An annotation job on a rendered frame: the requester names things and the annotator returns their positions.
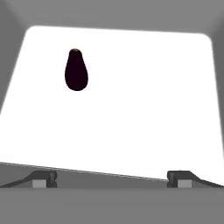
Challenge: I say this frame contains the dark purple eggplant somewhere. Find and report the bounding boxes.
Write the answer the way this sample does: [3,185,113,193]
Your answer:
[64,48,89,92]

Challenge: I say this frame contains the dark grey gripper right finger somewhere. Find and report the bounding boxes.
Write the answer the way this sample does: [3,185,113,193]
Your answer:
[166,170,224,189]

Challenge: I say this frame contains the white fridge drawer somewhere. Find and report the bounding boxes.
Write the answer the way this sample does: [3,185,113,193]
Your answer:
[0,0,224,187]

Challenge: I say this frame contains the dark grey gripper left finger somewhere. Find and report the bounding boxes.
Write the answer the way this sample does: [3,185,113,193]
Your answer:
[0,170,59,189]

